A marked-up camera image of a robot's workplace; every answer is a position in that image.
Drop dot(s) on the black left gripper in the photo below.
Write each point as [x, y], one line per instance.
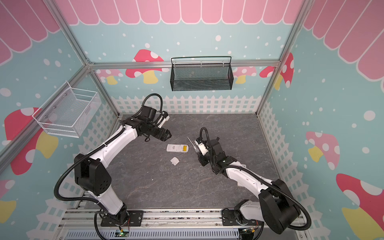
[165, 137]

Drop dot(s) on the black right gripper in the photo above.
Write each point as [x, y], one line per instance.
[202, 157]

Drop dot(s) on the thin metal pry tool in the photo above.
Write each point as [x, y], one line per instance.
[192, 143]

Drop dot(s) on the white remote control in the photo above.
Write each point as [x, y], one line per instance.
[171, 148]

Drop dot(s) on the white battery cover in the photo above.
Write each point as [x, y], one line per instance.
[175, 161]

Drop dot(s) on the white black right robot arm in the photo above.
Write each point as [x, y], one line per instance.
[274, 206]

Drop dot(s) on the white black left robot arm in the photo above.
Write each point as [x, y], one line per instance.
[92, 175]

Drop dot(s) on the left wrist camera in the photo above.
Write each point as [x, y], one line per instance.
[163, 117]

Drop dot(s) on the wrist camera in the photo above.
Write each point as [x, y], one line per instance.
[201, 144]
[163, 117]

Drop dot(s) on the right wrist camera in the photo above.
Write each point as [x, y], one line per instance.
[201, 144]

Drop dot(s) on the black mesh wall basket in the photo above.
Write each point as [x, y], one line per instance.
[213, 73]

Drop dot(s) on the white wire wall basket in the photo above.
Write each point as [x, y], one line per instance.
[68, 112]

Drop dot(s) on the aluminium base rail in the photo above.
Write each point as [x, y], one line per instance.
[166, 224]

